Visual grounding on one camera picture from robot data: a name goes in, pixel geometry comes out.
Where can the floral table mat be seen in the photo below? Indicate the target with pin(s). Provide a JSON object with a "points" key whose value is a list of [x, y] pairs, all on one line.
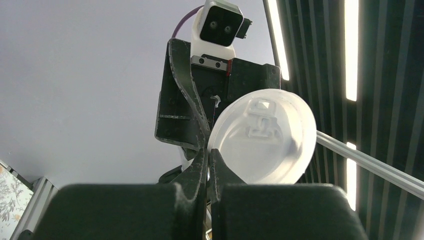
{"points": [[10, 209]]}

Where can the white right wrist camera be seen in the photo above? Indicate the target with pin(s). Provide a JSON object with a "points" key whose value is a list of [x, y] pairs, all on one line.
{"points": [[217, 24]]}

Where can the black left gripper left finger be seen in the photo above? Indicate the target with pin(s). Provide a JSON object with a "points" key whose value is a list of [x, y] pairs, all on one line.
{"points": [[170, 211]]}

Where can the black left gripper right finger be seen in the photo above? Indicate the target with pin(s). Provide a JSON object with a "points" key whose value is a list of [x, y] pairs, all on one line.
{"points": [[304, 211]]}

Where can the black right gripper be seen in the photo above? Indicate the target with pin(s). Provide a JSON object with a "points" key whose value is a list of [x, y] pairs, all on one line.
{"points": [[192, 97]]}

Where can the white plastic cup lid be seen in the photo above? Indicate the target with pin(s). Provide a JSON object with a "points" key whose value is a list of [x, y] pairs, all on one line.
{"points": [[267, 136]]}

